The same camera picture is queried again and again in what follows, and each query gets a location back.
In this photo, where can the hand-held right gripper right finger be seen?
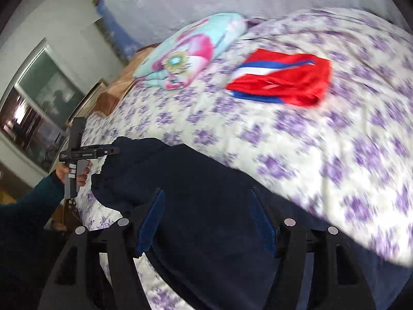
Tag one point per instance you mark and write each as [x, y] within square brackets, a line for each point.
[263, 219]

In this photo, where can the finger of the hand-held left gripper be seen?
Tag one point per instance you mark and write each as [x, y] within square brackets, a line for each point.
[109, 150]

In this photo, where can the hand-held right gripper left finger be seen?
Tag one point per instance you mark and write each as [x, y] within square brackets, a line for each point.
[154, 219]

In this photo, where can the navy blue pants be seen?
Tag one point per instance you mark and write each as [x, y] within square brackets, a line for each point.
[200, 184]

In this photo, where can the person's left forearm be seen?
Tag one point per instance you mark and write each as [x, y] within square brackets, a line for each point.
[35, 197]

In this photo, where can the person's left hand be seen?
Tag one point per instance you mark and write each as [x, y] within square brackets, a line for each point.
[82, 171]

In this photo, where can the glass framed window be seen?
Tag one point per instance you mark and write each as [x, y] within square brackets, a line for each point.
[42, 103]

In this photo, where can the brown bed headboard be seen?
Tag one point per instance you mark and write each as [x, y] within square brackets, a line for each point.
[125, 80]

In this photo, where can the wooden nightstand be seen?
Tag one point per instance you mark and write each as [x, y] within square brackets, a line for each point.
[66, 214]

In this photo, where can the purple floral bedspread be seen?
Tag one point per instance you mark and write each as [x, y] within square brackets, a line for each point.
[322, 155]

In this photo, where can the blue cloth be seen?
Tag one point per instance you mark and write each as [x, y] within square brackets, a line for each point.
[116, 29]

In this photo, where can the pink floral pillow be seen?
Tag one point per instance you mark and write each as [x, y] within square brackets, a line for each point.
[190, 48]

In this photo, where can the red white blue shorts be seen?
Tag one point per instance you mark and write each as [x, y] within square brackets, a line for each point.
[284, 77]

